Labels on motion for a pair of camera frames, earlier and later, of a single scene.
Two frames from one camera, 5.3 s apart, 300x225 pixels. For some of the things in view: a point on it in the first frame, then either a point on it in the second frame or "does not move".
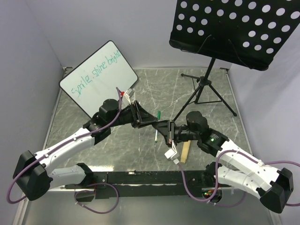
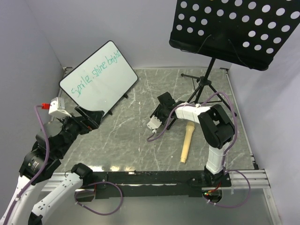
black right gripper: x=167 y=128 to x=155 y=113
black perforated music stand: x=249 y=33 does not move
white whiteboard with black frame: x=95 y=78 does not move
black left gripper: x=144 y=117 to x=94 y=117
